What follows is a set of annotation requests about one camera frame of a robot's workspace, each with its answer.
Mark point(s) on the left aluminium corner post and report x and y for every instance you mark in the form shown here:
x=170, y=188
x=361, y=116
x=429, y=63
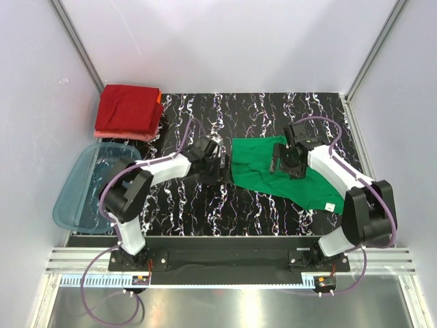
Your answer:
x=75, y=39

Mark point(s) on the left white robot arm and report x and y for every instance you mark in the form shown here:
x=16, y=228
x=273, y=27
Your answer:
x=123, y=196

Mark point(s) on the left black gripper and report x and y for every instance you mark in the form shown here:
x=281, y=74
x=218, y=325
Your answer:
x=224, y=175

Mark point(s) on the black marble pattern mat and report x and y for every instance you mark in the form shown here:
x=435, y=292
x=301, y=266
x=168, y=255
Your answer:
x=187, y=207

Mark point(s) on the aluminium frame rail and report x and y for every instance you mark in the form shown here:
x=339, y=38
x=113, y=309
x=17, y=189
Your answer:
x=92, y=268

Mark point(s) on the blue transparent plastic tray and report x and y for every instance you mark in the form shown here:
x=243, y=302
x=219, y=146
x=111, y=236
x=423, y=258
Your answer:
x=77, y=207

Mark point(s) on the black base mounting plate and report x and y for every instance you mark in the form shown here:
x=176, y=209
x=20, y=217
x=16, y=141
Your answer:
x=229, y=261

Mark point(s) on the right aluminium corner post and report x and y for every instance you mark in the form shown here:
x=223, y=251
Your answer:
x=383, y=35

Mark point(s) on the folded orange shirt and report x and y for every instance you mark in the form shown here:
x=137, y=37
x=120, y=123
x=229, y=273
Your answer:
x=158, y=100

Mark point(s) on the folded dark red shirt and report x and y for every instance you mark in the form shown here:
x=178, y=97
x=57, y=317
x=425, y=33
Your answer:
x=129, y=103

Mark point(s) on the green t shirt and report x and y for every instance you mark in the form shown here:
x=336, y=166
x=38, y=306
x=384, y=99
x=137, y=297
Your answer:
x=250, y=169

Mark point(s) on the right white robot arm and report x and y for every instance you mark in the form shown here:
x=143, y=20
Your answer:
x=368, y=209

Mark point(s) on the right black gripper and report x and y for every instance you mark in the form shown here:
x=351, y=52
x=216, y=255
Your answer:
x=279, y=151

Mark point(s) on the aluminium corner post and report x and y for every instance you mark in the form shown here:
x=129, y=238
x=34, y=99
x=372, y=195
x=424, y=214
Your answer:
x=75, y=39
x=383, y=35

